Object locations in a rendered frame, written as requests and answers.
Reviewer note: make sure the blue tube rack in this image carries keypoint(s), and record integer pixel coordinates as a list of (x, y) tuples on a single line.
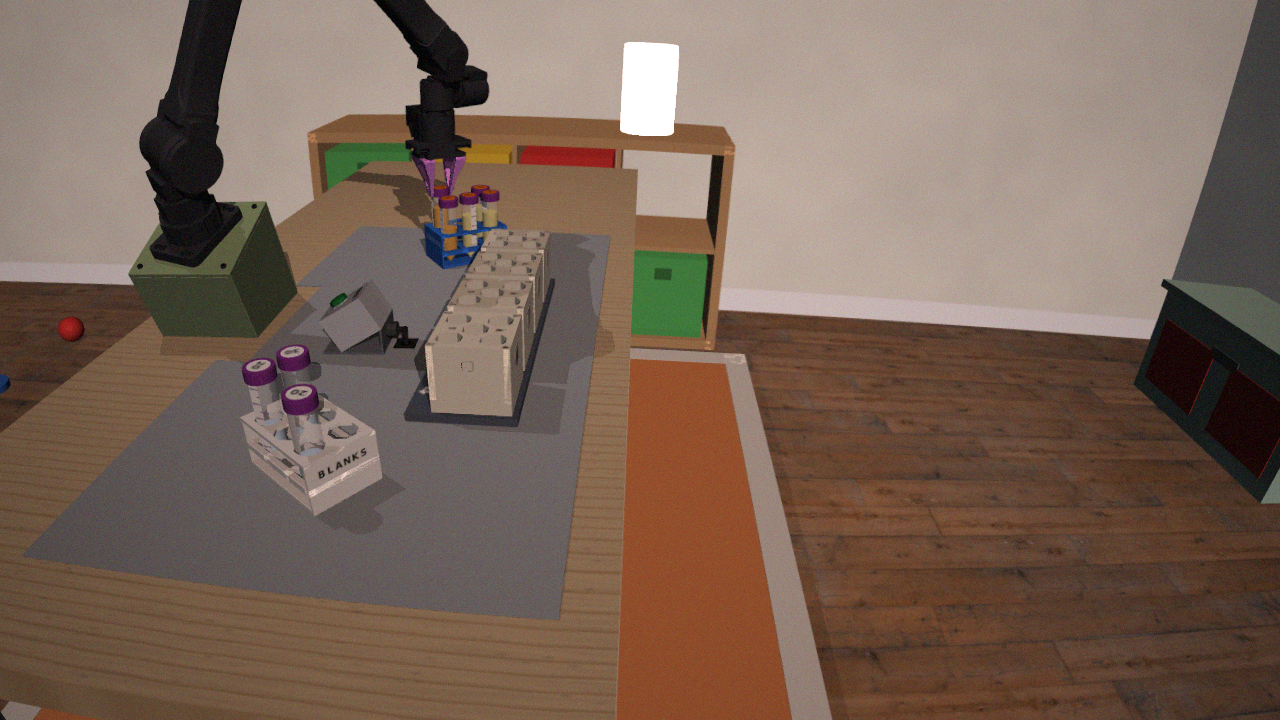
[(435, 249)]

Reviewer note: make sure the grey flat mat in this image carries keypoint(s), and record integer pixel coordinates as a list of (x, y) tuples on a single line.
[(466, 518)]

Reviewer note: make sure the white button box with label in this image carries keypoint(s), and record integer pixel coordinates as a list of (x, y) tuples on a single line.
[(361, 313)]

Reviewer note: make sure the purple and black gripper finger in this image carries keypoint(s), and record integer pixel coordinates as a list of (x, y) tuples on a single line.
[(450, 177), (429, 167)]

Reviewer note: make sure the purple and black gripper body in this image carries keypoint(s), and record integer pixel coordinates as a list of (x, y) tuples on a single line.
[(438, 137)]

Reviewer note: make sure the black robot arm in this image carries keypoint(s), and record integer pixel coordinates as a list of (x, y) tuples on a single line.
[(185, 151)]

